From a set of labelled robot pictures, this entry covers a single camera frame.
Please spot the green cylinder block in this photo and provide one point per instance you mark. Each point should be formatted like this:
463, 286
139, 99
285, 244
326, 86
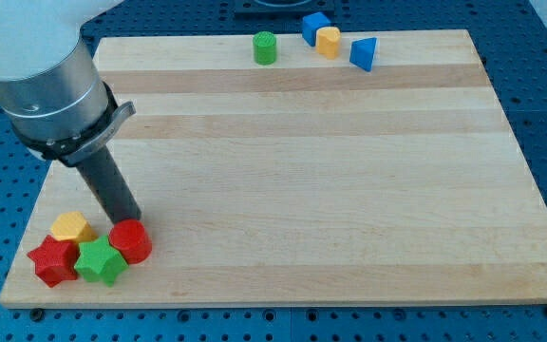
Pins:
265, 48

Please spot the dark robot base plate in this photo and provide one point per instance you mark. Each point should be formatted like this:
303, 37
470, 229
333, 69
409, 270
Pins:
252, 8

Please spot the yellow heart block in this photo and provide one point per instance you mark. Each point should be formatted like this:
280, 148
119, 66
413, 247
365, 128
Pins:
328, 41

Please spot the dark grey cylindrical pointer tool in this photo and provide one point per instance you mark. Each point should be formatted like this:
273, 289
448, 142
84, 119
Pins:
106, 182

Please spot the yellow hexagon block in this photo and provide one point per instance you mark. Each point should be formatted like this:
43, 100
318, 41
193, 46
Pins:
72, 226

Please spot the light wooden board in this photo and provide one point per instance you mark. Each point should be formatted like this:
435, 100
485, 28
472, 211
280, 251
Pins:
309, 182

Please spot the blue cube block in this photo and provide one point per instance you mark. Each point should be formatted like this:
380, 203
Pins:
311, 24

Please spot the red star block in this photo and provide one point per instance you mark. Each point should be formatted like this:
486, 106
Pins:
54, 260

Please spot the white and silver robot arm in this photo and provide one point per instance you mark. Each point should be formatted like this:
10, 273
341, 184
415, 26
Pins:
58, 104

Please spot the green star block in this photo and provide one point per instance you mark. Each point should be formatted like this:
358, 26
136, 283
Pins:
100, 262

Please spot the blue triangle block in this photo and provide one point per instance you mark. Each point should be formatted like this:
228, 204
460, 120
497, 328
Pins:
362, 53

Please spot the red cylinder block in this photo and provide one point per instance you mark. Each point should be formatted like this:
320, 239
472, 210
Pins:
130, 238

